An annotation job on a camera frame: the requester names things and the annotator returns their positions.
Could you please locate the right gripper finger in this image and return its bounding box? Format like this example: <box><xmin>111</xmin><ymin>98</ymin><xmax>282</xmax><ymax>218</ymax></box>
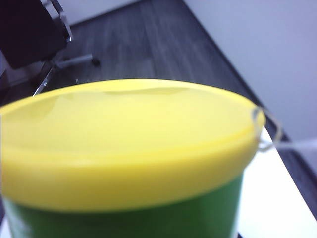
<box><xmin>251</xmin><ymin>106</ymin><xmax>283</xmax><ymax>152</ymax></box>

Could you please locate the green chips can yellow lid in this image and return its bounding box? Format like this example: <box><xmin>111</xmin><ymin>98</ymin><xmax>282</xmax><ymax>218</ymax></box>
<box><xmin>0</xmin><ymin>78</ymin><xmax>267</xmax><ymax>238</ymax></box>

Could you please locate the black office chair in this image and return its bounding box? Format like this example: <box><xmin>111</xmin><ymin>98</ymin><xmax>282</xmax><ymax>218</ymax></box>
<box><xmin>0</xmin><ymin>0</ymin><xmax>101</xmax><ymax>100</ymax></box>

